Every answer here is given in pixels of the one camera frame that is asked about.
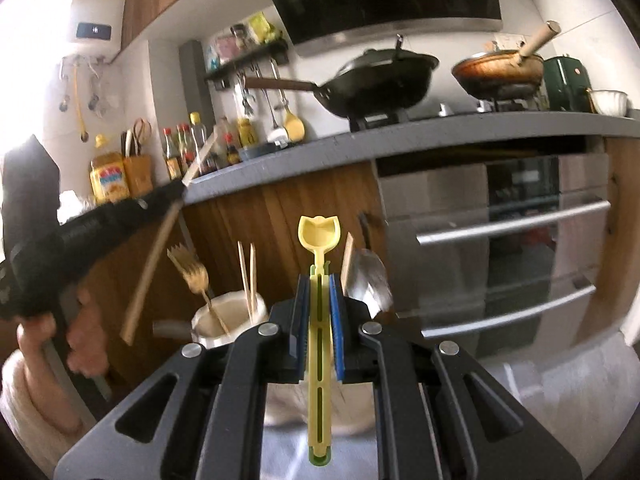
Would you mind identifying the yellow plastic spoon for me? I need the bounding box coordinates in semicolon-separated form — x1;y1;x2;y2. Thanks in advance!
298;215;342;467

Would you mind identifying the red cap sauce bottle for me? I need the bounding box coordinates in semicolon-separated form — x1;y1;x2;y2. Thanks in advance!
177;123;196;177
162;127;184;182

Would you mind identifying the silver spoon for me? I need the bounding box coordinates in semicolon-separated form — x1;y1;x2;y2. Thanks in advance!
347;248;394;314

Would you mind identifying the hanging metal ladle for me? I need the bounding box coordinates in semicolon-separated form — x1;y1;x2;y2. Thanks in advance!
269;59;284;132

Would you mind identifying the yellow rice paddle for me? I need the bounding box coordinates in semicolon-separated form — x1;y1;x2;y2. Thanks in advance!
282;102;306;142

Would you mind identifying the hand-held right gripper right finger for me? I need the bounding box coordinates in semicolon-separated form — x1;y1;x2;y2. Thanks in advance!
329;275;585;480

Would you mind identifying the yellow cooking oil bottle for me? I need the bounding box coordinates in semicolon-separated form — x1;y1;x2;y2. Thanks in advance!
88;134;131;205

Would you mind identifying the black wok with wooden handle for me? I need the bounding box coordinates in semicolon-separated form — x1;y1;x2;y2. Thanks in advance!
243;35;441;122

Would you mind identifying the gas stove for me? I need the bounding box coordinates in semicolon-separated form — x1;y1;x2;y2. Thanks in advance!
349;94;547;134

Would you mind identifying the white utensil holder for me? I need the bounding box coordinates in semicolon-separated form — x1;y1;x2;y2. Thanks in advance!
192;291;269;349

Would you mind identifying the black wok lid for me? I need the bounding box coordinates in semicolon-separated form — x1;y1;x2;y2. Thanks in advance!
334;35;441;83

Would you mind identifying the stainless steel built-in oven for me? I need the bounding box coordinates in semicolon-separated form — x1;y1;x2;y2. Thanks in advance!
375;152;614;362

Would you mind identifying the white water heater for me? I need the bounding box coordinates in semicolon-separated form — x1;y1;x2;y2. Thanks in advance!
64;0;129;59

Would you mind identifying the wooden chopstick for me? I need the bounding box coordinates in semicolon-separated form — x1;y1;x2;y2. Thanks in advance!
119;127;222;346
237;241;252;325
341;232;355;287
248;242;259;322

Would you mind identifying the narrow wooden cabinet panel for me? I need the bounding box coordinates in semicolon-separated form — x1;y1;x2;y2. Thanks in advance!
575;135;640;342

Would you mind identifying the person's left hand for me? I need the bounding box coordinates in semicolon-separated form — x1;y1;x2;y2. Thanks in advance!
16;284;109;377

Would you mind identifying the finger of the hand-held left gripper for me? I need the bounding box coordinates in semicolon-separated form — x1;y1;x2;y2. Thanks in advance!
139;183;189;214

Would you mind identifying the yellow green packet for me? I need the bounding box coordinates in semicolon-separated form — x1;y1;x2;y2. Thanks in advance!
248;12;284;45

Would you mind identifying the black wall shelf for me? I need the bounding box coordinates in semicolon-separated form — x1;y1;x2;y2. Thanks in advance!
203;40;291;84

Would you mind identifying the hanging metal utensil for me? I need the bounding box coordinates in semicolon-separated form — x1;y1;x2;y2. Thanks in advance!
236;72;257;117

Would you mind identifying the wooden knife block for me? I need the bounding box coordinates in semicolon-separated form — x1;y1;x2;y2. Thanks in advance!
122;155;154;197

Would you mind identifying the wooden base cabinet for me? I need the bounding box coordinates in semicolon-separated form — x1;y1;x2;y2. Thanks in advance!
82;162;392;391

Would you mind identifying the green kitchen appliance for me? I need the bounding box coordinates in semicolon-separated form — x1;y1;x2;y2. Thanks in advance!
542;55;592;113

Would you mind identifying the white wall socket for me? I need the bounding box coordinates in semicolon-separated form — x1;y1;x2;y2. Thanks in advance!
492;34;526;54

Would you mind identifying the person's left forearm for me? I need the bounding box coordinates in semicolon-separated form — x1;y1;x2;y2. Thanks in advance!
0;345;89;468

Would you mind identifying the frying pan with wooden handle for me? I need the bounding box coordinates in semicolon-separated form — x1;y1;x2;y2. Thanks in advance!
451;20;562;99

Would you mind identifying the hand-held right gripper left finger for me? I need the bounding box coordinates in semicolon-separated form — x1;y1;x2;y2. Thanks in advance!
54;274;313;480

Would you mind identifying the pink packet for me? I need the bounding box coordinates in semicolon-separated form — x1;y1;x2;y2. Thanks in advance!
217;35;244;64

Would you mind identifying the grey vertical duct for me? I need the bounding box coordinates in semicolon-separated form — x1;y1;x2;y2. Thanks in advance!
178;40;216;132

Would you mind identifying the clear bottle with red label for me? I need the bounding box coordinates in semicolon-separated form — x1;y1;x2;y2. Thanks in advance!
215;117;244;167

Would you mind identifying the golden fork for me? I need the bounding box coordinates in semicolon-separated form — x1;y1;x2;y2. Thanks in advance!
166;244;232;337

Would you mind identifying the yellow cap clear bottle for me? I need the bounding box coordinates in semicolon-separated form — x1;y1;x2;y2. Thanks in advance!
189;112;209;174

